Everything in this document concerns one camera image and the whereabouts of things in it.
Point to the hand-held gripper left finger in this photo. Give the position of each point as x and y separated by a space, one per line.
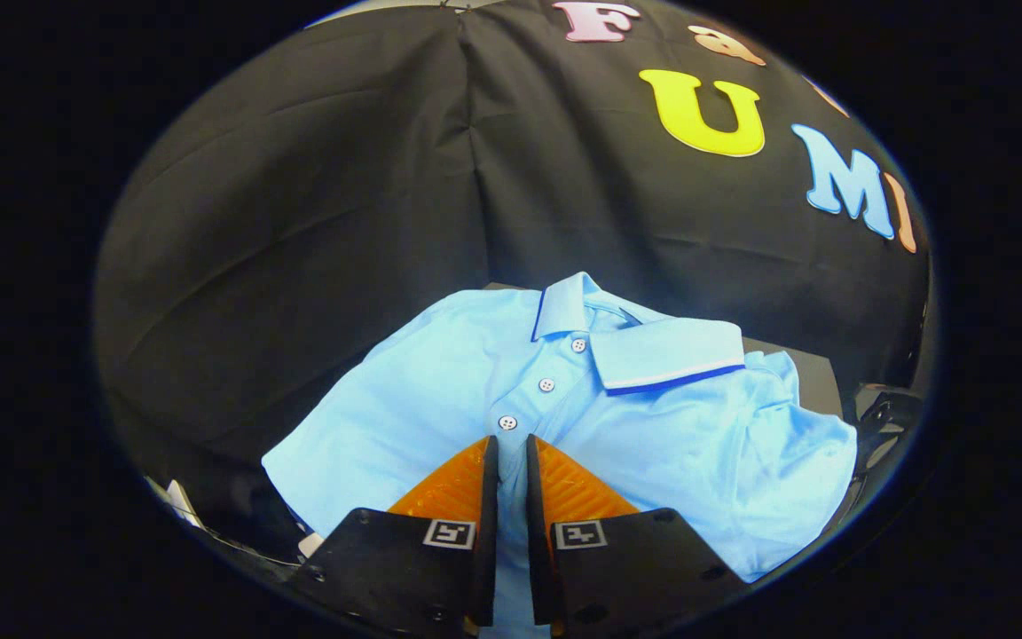
487 550

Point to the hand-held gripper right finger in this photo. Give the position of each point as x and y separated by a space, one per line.
536 550

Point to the light blue polo shirt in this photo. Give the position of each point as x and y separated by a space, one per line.
404 417

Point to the dark glass washing machine lid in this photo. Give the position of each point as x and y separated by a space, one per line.
884 417

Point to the small white object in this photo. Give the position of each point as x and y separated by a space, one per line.
181 501

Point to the grey cabinet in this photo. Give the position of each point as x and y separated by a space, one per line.
817 382

